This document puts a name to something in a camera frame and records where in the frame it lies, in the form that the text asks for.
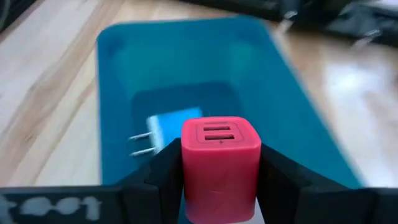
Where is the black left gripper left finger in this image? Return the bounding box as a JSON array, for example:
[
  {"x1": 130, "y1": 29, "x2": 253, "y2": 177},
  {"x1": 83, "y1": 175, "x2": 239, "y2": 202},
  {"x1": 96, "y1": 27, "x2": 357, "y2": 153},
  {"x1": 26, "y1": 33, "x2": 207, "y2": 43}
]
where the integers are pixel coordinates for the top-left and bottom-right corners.
[{"x1": 119, "y1": 138, "x2": 187, "y2": 224}]

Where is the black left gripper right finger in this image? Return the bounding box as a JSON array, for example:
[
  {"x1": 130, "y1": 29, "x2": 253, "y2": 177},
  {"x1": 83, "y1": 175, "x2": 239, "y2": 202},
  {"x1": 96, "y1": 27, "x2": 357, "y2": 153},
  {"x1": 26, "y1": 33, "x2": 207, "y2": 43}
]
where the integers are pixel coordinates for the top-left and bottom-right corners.
[{"x1": 256, "y1": 143, "x2": 352, "y2": 224}]

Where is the red USB charger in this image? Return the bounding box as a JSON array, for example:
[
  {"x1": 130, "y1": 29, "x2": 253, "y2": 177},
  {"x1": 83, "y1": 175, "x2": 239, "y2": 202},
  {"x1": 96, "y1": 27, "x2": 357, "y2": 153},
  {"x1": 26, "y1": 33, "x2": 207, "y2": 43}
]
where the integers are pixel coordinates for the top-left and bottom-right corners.
[{"x1": 180, "y1": 116, "x2": 262, "y2": 224}]

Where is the blue USB charger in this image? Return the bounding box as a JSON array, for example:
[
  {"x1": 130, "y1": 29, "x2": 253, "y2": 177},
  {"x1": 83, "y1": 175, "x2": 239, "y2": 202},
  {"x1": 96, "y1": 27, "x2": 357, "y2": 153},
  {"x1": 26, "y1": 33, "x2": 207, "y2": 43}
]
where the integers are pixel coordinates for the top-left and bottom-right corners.
[{"x1": 128, "y1": 106, "x2": 205, "y2": 157}]

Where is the blue plastic bin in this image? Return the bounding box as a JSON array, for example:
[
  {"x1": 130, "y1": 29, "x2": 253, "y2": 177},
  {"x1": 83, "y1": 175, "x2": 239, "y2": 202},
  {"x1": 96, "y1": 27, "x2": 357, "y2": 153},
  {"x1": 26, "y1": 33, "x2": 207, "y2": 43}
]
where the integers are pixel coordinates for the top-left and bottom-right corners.
[{"x1": 95, "y1": 14, "x2": 365, "y2": 190}]

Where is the black aluminium table frame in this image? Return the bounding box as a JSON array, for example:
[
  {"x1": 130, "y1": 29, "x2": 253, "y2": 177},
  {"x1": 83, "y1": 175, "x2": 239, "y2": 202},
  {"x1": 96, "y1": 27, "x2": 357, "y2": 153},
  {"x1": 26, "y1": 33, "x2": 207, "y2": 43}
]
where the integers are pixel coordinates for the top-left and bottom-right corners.
[{"x1": 183, "y1": 0, "x2": 398, "y2": 47}]

